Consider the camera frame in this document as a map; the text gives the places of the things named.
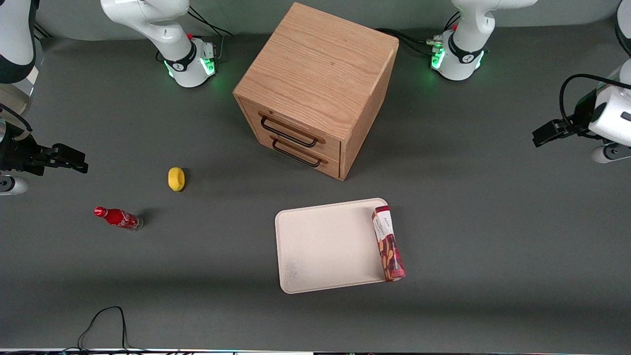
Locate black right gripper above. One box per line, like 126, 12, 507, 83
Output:
0, 131, 90, 177

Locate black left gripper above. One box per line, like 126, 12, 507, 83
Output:
532, 88, 605, 148

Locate red cookie box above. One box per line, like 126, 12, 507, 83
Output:
371, 205, 406, 283

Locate white rectangular tray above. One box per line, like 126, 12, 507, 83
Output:
275, 198, 401, 294

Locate red cola bottle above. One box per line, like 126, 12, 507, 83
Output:
94, 206, 144, 231

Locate yellow lemon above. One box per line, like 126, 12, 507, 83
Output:
168, 167, 186, 192

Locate wooden drawer front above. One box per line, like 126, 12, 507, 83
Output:
241, 99, 342, 159
266, 136, 341, 179

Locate wooden drawer cabinet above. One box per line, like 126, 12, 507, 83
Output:
233, 2, 399, 181

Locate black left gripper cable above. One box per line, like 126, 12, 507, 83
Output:
559, 73, 631, 130

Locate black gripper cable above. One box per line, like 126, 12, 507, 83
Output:
0, 103, 33, 143
559, 73, 631, 130

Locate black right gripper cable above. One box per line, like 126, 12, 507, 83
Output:
0, 103, 33, 143

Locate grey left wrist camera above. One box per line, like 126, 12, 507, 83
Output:
591, 142, 631, 164

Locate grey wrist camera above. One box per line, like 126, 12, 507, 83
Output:
0, 176, 29, 196
591, 142, 631, 164

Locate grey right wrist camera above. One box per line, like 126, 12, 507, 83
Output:
0, 176, 29, 196

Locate black left base cables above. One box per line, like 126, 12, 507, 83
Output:
376, 10, 462, 59

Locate black base cables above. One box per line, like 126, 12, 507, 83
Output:
376, 10, 462, 59
186, 4, 234, 63

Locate black loose table cable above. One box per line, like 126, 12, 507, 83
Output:
77, 306, 148, 354

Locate black right base cables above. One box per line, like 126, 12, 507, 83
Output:
186, 4, 234, 63

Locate black metal drawer handle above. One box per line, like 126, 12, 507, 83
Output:
260, 114, 320, 148
271, 138, 323, 168

